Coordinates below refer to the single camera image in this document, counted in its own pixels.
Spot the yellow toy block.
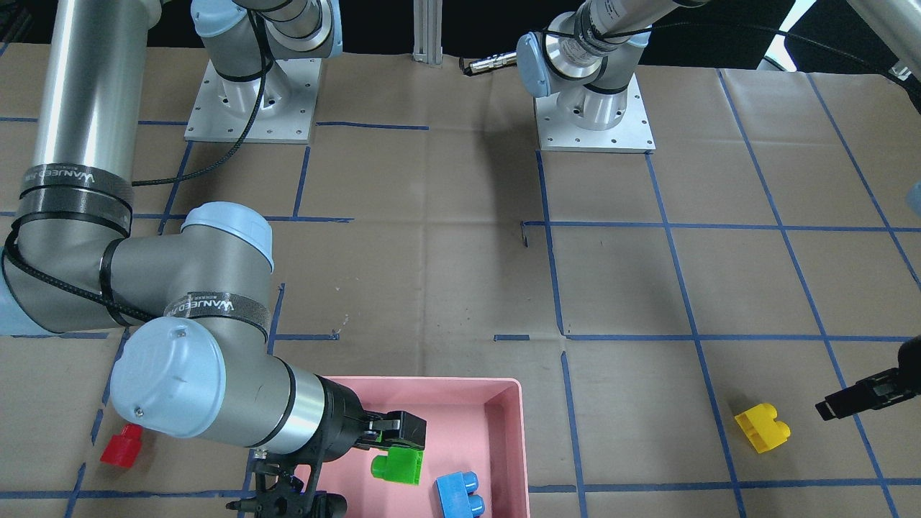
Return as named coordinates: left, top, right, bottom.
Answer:
left=734, top=403, right=791, bottom=455

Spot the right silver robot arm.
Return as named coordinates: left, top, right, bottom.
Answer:
left=2, top=1, right=427, bottom=517

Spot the aluminium frame post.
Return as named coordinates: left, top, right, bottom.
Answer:
left=412, top=0, right=443, bottom=68

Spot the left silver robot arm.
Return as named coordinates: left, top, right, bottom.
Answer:
left=460, top=1, right=919, bottom=421

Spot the green toy block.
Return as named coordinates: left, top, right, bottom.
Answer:
left=371, top=447, right=425, bottom=486

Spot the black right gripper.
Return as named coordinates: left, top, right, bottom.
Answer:
left=230, top=378, right=427, bottom=517

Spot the red toy block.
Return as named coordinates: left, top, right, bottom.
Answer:
left=99, top=423, right=144, bottom=469

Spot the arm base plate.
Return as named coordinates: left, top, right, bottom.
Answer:
left=534, top=76, right=657, bottom=154
left=185, top=58, right=323, bottom=144

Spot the pink plastic box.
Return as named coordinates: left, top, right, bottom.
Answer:
left=318, top=376, right=530, bottom=517

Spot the blue toy block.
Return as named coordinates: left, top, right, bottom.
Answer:
left=435, top=471, right=486, bottom=517

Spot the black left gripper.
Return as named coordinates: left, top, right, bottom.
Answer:
left=815, top=335, right=920, bottom=421

